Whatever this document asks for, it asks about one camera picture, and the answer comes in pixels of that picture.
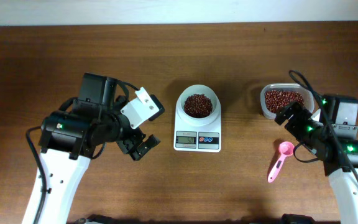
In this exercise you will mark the pink measuring scoop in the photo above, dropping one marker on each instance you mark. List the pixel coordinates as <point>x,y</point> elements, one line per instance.
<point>285,150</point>

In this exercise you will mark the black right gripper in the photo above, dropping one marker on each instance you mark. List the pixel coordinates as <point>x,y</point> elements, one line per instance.
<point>291,118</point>

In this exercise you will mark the white digital kitchen scale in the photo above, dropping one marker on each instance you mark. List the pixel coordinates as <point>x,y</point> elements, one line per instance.
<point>198,134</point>

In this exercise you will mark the red beans in bowl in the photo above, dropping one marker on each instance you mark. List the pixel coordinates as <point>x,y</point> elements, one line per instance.
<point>198,106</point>

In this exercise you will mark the clear plastic container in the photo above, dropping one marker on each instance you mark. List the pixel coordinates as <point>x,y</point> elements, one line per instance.
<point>306,95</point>

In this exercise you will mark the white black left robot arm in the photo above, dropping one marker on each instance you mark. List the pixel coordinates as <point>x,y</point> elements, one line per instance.
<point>100,114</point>

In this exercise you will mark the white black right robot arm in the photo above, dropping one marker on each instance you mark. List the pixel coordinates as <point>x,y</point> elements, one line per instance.
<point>330,135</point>

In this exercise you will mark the white round bowl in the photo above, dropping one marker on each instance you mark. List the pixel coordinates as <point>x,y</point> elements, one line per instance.
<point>199,89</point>

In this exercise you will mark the red adzuki beans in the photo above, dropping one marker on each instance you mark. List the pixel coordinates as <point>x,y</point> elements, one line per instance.
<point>276,99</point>

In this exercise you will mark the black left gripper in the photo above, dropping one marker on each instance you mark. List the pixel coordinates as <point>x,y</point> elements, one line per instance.
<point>128,147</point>

